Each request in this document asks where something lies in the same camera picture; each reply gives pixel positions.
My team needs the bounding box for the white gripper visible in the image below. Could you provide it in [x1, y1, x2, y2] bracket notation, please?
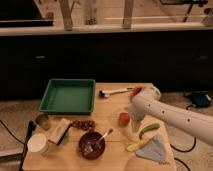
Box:
[127, 104, 145, 133]

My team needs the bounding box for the red apple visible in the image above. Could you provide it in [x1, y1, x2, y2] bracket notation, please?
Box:
[118, 112, 130, 127]

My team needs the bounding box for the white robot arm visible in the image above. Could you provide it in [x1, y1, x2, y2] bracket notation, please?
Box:
[128, 86, 213, 146]

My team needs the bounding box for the green plastic tray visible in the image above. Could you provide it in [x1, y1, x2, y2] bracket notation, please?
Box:
[39, 79, 96, 115]

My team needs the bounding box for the green cucumber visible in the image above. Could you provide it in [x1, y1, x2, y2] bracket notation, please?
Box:
[139, 123, 160, 139]

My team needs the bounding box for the metal spoon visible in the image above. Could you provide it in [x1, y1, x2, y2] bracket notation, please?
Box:
[84, 128, 113, 155]

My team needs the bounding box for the blue grey cloth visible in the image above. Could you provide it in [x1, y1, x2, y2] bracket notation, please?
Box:
[135, 134, 166, 163]

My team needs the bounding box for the orange bowl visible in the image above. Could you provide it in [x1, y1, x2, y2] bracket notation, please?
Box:
[130, 86, 142, 99]

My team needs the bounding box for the brown grape bunch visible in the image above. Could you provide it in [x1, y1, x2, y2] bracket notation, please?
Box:
[72, 120, 96, 131]

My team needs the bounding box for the dark brown bowl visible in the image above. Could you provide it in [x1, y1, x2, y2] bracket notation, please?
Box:
[78, 131, 105, 160]

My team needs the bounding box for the blue black bag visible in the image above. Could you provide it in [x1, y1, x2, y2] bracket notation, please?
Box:
[184, 91, 212, 108]

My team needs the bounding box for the small metal cup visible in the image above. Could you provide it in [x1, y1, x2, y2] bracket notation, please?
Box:
[35, 114, 50, 130]

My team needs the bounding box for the white paper cup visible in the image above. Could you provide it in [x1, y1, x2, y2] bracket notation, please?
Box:
[27, 133, 48, 154]

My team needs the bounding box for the black stand left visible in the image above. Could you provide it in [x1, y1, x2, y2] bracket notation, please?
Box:
[19, 121, 36, 171]

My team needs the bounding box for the white handled dish brush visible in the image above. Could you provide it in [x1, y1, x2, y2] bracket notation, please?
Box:
[99, 87, 133, 98]

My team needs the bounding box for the black cable right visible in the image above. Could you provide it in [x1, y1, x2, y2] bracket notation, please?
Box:
[169, 103, 201, 171]

